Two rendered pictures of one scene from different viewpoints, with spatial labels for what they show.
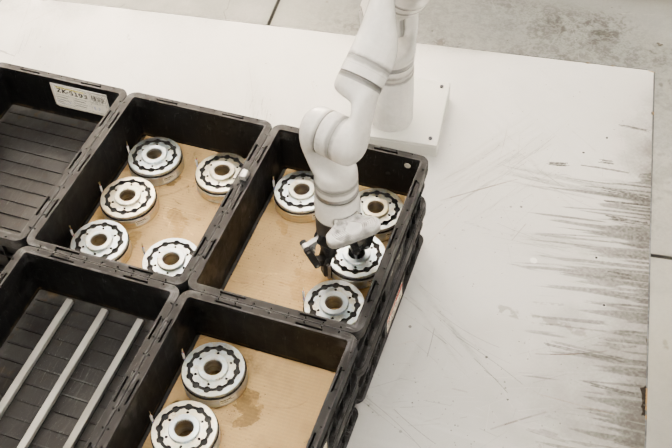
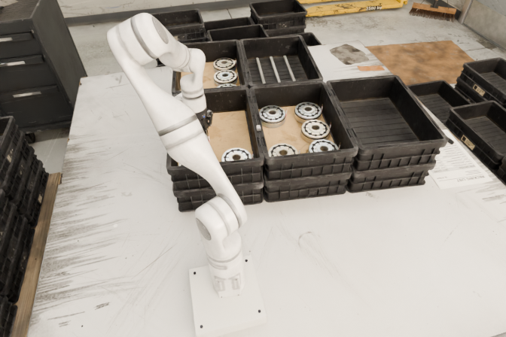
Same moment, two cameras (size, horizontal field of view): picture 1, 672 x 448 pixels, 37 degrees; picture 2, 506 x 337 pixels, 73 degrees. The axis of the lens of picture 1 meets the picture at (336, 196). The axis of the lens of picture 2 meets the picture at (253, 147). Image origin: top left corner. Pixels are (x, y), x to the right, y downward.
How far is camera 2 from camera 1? 2.06 m
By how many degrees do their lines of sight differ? 85
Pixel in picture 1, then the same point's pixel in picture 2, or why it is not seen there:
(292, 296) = (216, 126)
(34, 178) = (371, 132)
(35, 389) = (285, 77)
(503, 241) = (134, 230)
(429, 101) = (206, 306)
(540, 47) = not seen: outside the picture
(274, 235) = (240, 145)
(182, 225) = (285, 135)
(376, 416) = not seen: hidden behind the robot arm
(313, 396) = not seen: hidden behind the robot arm
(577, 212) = (88, 268)
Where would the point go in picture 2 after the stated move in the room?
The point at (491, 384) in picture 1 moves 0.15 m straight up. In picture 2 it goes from (130, 162) to (119, 135)
